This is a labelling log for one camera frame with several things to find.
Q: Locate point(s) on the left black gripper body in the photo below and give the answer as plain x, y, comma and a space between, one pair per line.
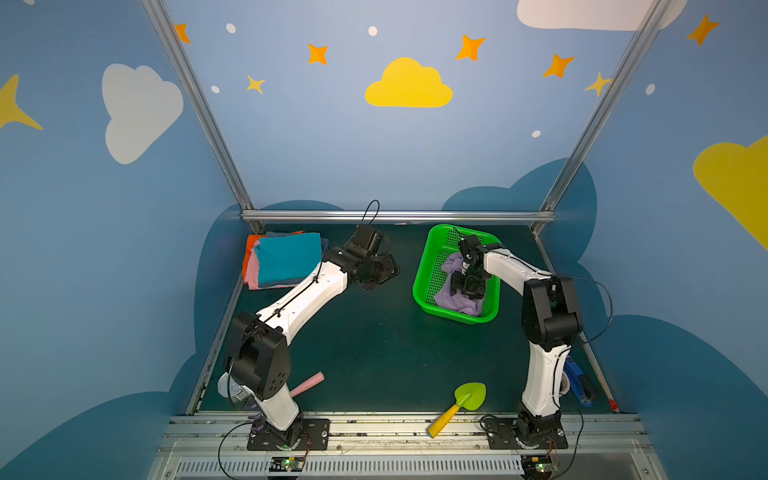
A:
377, 270

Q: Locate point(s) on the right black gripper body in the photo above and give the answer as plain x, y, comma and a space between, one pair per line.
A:
470, 282

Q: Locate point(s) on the purple t shirt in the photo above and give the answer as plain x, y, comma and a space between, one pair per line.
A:
456, 302

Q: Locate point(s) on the green plastic perforated basket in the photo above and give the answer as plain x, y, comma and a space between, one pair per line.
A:
442, 241

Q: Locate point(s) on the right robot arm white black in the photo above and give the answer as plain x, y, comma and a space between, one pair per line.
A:
550, 321

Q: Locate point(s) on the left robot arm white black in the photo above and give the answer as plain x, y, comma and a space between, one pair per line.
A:
257, 360

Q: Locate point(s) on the grey blue folded t shirt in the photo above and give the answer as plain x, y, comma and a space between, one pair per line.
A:
324, 246

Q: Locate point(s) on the teal folded t shirt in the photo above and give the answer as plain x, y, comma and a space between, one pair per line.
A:
288, 258

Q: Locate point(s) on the green yellow toy shovel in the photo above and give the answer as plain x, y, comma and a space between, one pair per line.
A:
468, 396

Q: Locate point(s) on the pink folded t shirt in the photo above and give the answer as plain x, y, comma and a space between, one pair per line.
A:
252, 277

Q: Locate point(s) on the orange folded t shirt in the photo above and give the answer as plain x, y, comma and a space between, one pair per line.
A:
251, 242

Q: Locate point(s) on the blue stapler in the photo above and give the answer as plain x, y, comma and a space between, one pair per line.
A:
580, 385

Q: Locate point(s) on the white tape roll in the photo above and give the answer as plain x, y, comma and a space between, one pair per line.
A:
565, 384

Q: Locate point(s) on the right circuit board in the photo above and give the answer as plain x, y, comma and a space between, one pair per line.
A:
536, 468

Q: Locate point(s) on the circuit board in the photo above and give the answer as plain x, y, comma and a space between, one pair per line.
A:
286, 465
536, 468

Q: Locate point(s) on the left circuit board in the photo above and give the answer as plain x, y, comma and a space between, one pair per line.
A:
286, 465

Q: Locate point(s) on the aluminium frame back bar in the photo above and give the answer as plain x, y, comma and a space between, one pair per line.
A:
397, 217

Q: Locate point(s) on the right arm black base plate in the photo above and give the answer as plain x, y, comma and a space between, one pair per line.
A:
502, 433

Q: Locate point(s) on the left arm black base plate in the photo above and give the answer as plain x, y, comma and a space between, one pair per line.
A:
312, 433

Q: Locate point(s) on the aluminium front rail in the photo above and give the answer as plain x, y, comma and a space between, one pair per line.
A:
369, 445

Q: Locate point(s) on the aluminium frame right post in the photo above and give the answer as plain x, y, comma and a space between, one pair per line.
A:
640, 44

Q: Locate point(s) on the aluminium frame post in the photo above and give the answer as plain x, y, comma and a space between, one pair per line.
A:
162, 22
640, 44

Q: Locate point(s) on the aluminium frame left post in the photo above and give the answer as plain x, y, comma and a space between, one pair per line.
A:
162, 22

